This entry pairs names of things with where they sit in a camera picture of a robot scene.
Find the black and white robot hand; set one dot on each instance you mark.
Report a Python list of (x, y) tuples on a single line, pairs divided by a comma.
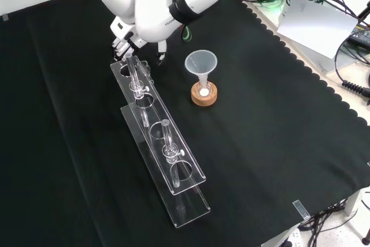
[(121, 31)]

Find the clear weighing funnel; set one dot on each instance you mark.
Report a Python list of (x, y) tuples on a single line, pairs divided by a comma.
[(144, 66)]

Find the translucent plastic funnel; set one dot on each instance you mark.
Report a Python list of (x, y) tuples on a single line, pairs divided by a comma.
[(201, 62)]

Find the clear funnel stand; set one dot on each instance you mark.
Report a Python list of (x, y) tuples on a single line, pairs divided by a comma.
[(188, 209)]

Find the small round-bottom glass flask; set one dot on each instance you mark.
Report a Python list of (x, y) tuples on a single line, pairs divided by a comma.
[(204, 92)]

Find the clear cloth clip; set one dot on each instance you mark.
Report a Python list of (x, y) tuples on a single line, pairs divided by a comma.
[(4, 17), (300, 210)]

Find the black cloth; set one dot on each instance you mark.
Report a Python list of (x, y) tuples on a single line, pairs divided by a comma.
[(260, 128)]

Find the pale board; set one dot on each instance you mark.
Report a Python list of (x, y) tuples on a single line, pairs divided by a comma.
[(312, 24)]

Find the black power adapter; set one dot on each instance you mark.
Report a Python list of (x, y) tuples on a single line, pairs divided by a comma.
[(359, 34)]

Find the white power strip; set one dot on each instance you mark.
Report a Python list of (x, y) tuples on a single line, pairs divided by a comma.
[(292, 236)]

